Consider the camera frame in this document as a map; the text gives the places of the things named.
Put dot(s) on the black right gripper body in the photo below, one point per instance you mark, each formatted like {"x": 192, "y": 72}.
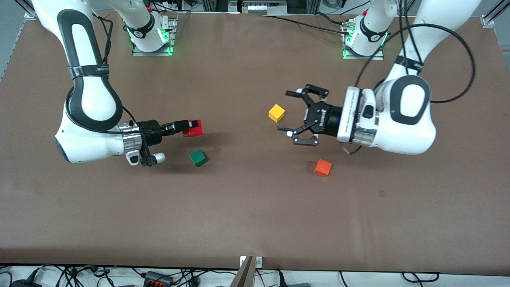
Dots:
{"x": 152, "y": 130}

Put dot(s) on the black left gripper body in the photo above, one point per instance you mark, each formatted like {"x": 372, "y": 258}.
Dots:
{"x": 326, "y": 118}

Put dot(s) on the red wooden block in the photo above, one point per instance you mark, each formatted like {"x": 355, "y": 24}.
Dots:
{"x": 195, "y": 132}

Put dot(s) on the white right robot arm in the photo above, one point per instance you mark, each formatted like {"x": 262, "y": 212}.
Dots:
{"x": 91, "y": 99}

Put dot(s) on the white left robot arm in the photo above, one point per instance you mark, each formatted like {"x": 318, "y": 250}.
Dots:
{"x": 410, "y": 119}

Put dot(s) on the orange wooden block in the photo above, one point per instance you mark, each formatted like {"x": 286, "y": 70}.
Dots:
{"x": 322, "y": 168}

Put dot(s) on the green wooden block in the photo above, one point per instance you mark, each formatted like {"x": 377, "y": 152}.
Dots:
{"x": 198, "y": 158}

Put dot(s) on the yellow wooden block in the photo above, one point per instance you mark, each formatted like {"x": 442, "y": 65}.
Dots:
{"x": 276, "y": 113}

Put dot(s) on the brown table cover sheet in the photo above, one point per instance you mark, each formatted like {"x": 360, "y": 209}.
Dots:
{"x": 255, "y": 219}

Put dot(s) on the white terminal device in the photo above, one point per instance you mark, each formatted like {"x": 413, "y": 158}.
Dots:
{"x": 263, "y": 7}

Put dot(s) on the black connector orange levers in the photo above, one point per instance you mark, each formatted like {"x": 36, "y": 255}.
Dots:
{"x": 157, "y": 279}

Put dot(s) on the black power adapter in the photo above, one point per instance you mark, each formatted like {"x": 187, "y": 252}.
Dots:
{"x": 24, "y": 284}

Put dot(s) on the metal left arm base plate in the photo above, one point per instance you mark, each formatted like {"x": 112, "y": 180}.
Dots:
{"x": 364, "y": 57}

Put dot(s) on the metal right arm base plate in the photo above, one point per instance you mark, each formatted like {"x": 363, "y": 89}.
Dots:
{"x": 151, "y": 53}

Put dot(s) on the aluminium frame post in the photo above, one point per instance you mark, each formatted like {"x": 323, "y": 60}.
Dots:
{"x": 215, "y": 4}

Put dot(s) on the white metal bracket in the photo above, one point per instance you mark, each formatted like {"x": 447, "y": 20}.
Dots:
{"x": 259, "y": 262}

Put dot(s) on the grey camera mount pole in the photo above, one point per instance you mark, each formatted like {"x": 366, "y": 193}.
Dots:
{"x": 245, "y": 277}

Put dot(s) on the aluminium frame rail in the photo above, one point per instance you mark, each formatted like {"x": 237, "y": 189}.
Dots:
{"x": 28, "y": 16}
{"x": 489, "y": 20}

